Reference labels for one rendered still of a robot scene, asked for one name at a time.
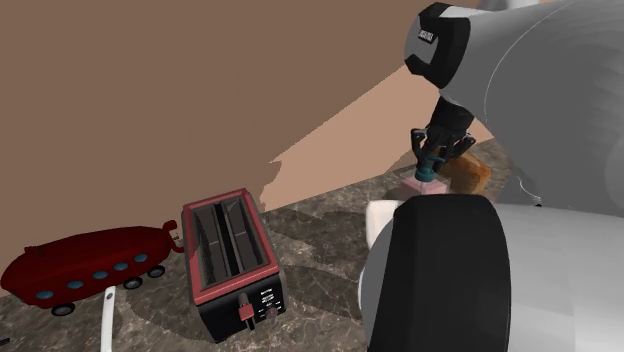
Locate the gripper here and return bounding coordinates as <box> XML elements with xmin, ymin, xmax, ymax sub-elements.
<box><xmin>410</xmin><ymin>95</ymin><xmax>477</xmax><ymax>172</ymax></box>

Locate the brown bread loaf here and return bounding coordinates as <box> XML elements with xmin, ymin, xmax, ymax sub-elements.
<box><xmin>440</xmin><ymin>151</ymin><xmax>492</xmax><ymax>197</ymax></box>

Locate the pink bottle with teal pump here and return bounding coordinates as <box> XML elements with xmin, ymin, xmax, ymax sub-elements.
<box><xmin>399</xmin><ymin>150</ymin><xmax>451</xmax><ymax>202</ymax></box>

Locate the white box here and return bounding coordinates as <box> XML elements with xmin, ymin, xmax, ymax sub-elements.
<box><xmin>365</xmin><ymin>199</ymin><xmax>407</xmax><ymax>248</ymax></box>

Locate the red and black toaster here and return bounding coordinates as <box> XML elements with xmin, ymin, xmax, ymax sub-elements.
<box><xmin>181</xmin><ymin>187</ymin><xmax>288</xmax><ymax>344</ymax></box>

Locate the dark red toy bus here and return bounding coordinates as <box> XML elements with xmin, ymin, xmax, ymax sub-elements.
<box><xmin>0</xmin><ymin>219</ymin><xmax>185</xmax><ymax>317</ymax></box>

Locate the white utensil handle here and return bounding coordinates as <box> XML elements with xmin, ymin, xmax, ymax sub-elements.
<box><xmin>99</xmin><ymin>285</ymin><xmax>117</xmax><ymax>352</ymax></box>

